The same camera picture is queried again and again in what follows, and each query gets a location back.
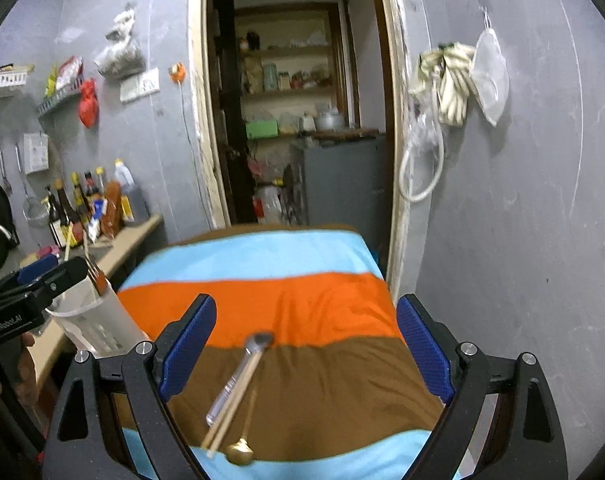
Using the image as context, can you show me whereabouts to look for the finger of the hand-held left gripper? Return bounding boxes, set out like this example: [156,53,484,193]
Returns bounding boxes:
[2,256,89,306]
[16,254,59,283]

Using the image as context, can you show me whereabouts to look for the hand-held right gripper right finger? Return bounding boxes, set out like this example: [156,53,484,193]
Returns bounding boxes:
[397,294,568,480]

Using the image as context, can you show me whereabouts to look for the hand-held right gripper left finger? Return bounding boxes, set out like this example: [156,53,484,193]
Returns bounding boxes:
[42,294,218,480]

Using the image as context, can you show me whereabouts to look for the metal fork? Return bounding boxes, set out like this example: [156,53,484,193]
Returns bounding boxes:
[86,260,109,297]

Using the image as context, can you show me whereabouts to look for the clear handled metal spoon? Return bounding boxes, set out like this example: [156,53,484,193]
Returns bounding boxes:
[206,331,276,427]

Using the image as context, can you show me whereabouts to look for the white plastic utensil holder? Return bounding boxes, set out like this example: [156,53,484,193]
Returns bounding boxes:
[45,275,150,361]

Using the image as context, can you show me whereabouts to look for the gold spoon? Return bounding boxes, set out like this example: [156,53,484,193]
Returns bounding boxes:
[226,389,257,467]

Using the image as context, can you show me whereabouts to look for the person's left hand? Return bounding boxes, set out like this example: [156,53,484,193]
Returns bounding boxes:
[0,332,37,403]

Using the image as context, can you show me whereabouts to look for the metal mesh strainer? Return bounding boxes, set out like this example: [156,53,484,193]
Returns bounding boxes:
[15,144,51,227]

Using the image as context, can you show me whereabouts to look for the dark pump bottle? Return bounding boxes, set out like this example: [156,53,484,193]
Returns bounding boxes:
[44,185,59,227]

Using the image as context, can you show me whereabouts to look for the blue white packet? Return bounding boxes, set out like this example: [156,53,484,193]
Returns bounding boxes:
[88,197,107,238]

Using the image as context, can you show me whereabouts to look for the orange seasoning packet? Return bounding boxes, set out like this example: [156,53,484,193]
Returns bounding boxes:
[101,181,124,239]

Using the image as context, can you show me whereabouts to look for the hanging metal ladle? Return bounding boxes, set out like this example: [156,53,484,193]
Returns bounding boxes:
[0,149,13,196]

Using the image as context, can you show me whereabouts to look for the striped blanket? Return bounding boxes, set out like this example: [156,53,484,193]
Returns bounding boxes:
[116,224,464,480]

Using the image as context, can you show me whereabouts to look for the clear plastic bottle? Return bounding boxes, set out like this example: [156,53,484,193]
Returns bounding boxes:
[254,185,284,225]

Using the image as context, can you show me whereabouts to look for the red plastic bag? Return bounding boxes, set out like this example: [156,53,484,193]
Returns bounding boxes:
[78,78,101,129]

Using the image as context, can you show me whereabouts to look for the white basket rack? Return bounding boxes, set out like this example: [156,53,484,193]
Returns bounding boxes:
[0,64,36,95]

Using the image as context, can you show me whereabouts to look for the grey cabinet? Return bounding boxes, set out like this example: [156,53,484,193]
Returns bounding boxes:
[291,131,389,229]

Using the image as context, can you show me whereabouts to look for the red snack packet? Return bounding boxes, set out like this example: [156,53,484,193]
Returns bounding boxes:
[57,56,84,87]

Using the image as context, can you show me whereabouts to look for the clear hanging plastic bag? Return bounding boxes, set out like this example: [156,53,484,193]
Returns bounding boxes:
[409,104,441,152]

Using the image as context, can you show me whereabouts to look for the large clear plastic bag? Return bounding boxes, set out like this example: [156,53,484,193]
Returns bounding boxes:
[93,40,148,80]

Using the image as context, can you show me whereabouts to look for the green box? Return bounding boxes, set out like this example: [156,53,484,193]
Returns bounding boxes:
[244,120,280,140]

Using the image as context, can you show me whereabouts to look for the metal cooking pot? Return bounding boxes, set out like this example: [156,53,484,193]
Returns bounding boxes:
[315,108,346,132]

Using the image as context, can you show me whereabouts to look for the small clear plastic bag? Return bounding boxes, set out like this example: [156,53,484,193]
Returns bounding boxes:
[105,2,139,43]

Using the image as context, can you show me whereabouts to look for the cream rubber gloves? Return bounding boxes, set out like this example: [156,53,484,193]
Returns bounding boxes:
[409,42,479,129]

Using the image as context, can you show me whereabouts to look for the wooden shelf unit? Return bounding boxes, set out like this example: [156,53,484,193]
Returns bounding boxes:
[231,2,346,161]

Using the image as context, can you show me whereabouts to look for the white mesh bag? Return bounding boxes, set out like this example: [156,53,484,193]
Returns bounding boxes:
[469,6,511,128]

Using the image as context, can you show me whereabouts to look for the white wall box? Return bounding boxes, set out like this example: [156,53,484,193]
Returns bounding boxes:
[23,132,50,175]

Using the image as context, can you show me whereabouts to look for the white hose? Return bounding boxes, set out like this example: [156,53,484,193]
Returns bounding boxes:
[398,67,446,205]

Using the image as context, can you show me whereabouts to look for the metal wall shelf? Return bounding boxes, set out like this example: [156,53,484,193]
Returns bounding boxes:
[36,77,86,119]

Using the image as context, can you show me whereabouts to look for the white wall switch panel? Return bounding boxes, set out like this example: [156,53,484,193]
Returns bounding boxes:
[119,67,161,104]

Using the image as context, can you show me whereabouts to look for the white power cable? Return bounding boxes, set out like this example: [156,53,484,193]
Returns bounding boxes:
[180,80,204,143]

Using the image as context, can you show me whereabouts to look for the worn door frame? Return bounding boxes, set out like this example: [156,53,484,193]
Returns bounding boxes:
[187,0,416,288]

